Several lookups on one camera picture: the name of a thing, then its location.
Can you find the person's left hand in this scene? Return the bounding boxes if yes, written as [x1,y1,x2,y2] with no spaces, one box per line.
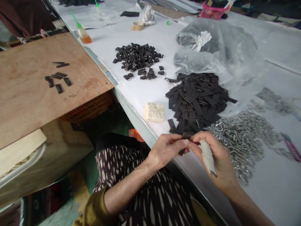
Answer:
[150,132,191,169]

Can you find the person's right hand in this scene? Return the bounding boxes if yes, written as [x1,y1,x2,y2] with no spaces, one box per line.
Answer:
[188,131,239,191]

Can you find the white paper-wrapped tool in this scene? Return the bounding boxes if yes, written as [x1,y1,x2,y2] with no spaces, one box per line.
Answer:
[198,140,218,177]

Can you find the single dark leather strip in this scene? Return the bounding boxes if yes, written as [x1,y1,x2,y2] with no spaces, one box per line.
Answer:
[178,132,195,156]

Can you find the small orange box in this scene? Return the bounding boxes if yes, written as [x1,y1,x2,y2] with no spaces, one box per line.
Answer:
[128,128,145,143]

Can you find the pile of metal rings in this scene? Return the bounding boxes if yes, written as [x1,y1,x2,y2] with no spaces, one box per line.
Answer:
[204,87,301,187]

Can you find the white sponge block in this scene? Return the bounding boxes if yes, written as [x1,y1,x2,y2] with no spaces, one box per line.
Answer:
[144,101,165,122]

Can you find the person's legs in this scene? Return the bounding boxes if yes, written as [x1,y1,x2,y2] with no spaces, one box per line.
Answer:
[92,132,201,226]

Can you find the pile of flat leather strips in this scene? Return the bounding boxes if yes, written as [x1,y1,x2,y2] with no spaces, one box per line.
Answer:
[165,72,238,137]

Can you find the purple thread snips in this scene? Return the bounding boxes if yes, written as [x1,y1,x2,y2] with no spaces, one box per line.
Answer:
[280,132,301,163]

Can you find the orange plastic basket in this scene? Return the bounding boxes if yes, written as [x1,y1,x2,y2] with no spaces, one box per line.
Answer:
[57,91,114,123]

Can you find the pile of folded ringed tabs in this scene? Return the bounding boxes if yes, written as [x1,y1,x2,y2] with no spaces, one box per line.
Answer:
[112,43,166,81]

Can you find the beige cardboard box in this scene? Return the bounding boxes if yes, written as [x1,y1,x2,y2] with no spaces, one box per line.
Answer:
[0,119,95,208]

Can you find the white crumpled paper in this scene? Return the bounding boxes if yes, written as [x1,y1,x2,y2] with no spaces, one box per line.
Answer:
[191,30,213,51]

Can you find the clear plastic bag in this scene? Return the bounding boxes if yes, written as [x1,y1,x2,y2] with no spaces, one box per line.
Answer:
[173,17,272,118]

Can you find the beige tape roll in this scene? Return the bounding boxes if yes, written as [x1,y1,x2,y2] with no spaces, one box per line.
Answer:
[130,21,145,31]

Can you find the group of short dark pieces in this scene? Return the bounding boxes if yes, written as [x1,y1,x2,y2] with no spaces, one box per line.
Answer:
[44,61,72,94]

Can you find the crumpled white plastic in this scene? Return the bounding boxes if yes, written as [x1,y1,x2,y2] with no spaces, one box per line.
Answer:
[138,3,156,27]

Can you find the amber glue bottle green nozzle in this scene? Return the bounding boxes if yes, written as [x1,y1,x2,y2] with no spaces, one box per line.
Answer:
[69,8,92,44]

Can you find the black cloth piece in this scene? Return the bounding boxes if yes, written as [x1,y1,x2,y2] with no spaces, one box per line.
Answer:
[120,11,140,18]

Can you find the wooden board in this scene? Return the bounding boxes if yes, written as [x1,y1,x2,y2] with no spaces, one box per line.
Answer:
[0,32,115,150]

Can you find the pink plastic basket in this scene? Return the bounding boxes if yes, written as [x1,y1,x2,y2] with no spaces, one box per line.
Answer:
[200,1,231,21]

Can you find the white glue bottle green nozzle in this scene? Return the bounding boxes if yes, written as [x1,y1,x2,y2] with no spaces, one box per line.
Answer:
[94,0,104,16]

